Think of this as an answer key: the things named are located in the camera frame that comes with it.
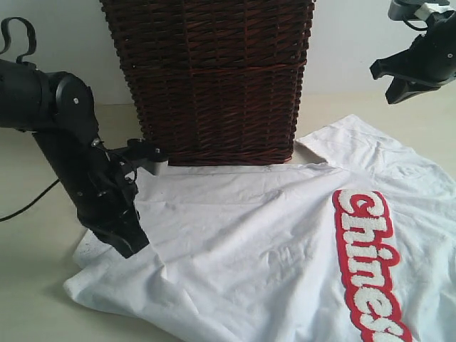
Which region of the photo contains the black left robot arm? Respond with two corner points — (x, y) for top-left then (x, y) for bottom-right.
(1, 61), (149, 258)

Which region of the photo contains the white t-shirt red lettering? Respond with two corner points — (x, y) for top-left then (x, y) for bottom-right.
(64, 115), (455, 341)

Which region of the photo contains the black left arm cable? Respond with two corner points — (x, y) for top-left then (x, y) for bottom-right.
(0, 16), (61, 222)

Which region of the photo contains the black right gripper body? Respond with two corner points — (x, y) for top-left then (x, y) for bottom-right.
(408, 10), (455, 88)

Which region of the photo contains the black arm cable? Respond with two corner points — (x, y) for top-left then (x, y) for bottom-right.
(0, 16), (61, 222)
(404, 16), (434, 33)

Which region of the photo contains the dark brown wicker basket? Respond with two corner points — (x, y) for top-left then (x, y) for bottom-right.
(100, 1), (315, 166)

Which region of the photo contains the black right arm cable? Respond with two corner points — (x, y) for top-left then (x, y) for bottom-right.
(404, 16), (434, 33)

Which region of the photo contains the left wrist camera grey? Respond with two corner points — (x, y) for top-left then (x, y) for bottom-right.
(110, 138), (169, 175)

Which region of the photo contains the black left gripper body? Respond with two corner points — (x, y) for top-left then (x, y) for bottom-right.
(79, 149), (138, 234)

